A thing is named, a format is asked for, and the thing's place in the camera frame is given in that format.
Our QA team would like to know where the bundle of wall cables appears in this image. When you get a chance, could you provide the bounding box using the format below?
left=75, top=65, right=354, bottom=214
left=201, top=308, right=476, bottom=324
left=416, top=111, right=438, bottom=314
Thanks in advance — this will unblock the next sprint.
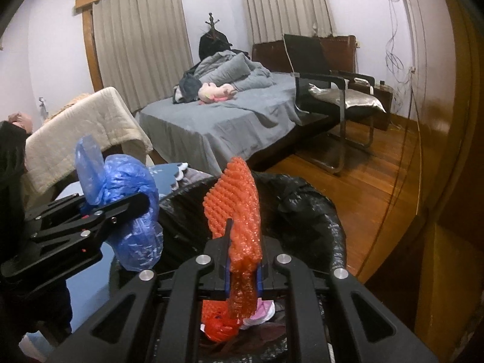
left=376, top=0, right=413, bottom=122

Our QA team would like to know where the grey duvet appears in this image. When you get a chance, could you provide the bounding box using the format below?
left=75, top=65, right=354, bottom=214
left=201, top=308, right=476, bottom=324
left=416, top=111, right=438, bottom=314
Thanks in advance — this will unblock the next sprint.
left=185, top=50, right=276, bottom=91

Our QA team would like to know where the pink plush toy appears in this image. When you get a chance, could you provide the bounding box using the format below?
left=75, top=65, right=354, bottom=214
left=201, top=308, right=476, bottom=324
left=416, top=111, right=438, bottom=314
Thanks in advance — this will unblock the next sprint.
left=197, top=82, right=238, bottom=104

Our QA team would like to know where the wooden headboard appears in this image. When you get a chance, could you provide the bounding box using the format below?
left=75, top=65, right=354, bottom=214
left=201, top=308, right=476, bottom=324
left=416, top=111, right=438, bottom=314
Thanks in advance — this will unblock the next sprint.
left=251, top=35, right=357, bottom=74

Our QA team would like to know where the narrow beige curtain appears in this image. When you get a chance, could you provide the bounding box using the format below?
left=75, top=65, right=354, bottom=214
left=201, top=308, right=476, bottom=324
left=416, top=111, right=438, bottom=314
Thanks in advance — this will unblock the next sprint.
left=242, top=0, right=335, bottom=44

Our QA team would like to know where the pink sock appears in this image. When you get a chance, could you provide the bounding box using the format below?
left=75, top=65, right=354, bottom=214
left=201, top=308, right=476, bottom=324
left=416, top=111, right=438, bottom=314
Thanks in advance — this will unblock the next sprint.
left=242, top=299, right=275, bottom=329

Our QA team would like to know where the bin with black liner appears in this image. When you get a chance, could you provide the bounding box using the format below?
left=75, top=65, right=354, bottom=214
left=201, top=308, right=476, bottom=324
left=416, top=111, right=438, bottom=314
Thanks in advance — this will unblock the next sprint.
left=110, top=172, right=346, bottom=363

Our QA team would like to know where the glossy wooden wardrobe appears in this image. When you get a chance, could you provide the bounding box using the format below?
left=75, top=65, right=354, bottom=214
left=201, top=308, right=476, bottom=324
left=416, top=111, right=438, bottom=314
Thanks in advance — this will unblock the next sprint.
left=357, top=0, right=484, bottom=363

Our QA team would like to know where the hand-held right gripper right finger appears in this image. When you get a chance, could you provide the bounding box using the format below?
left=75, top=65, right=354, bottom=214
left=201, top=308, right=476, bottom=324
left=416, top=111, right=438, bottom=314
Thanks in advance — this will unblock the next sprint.
left=255, top=234, right=439, bottom=363

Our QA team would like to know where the blue plastic bag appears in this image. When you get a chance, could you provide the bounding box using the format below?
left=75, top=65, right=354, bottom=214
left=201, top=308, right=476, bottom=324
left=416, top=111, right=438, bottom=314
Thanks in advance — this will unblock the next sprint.
left=74, top=135, right=164, bottom=272

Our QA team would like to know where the wooden coat rack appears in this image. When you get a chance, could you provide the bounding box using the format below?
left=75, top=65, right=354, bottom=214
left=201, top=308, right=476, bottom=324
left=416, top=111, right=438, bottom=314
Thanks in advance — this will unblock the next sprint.
left=204, top=12, right=220, bottom=40

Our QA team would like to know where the wooden window frame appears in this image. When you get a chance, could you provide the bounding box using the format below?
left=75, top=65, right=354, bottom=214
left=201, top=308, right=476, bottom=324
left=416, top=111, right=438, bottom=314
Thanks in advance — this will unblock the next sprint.
left=82, top=8, right=104, bottom=91

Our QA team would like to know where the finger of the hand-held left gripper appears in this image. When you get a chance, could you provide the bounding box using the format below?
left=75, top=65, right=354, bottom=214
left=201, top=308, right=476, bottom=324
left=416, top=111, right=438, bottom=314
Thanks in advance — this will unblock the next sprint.
left=25, top=194, right=89, bottom=224
left=30, top=192, right=150, bottom=252

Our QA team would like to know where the black metal chair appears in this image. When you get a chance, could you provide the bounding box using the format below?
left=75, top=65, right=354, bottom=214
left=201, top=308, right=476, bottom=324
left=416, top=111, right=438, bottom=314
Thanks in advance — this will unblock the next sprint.
left=283, top=34, right=376, bottom=176

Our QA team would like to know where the silver cushion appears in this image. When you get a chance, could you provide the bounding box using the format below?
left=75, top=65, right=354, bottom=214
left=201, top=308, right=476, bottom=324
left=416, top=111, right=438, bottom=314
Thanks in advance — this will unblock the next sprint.
left=308, top=82, right=387, bottom=114

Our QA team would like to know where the wide beige curtain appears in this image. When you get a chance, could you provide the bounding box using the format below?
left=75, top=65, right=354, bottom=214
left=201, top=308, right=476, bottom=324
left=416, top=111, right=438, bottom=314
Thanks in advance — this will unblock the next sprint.
left=93, top=0, right=195, bottom=112

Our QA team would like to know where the red plastic bag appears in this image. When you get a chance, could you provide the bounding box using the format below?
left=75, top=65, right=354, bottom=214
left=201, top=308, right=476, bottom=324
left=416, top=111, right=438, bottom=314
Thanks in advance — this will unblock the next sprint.
left=204, top=318, right=240, bottom=345

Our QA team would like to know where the brown bedside cabinet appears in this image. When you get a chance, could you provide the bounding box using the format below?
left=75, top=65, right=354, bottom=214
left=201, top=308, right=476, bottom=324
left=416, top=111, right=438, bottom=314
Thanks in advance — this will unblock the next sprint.
left=368, top=83, right=394, bottom=131

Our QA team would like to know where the beige striped blanket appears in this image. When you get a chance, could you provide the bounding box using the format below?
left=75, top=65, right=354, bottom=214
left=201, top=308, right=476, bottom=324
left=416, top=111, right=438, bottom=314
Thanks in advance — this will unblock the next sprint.
left=25, top=86, right=154, bottom=193

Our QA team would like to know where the bed with grey sheet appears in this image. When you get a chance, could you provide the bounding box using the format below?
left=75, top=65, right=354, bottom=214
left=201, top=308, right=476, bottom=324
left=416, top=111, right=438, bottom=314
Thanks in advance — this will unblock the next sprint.
left=139, top=72, right=341, bottom=176

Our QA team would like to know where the orange bubble wrap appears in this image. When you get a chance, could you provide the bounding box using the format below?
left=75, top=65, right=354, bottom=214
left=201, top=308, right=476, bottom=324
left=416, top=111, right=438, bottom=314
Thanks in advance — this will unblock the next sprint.
left=200, top=156, right=262, bottom=322

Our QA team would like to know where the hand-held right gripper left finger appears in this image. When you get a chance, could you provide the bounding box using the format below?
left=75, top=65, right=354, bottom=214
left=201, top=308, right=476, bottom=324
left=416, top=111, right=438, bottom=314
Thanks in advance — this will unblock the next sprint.
left=45, top=219, right=233, bottom=363

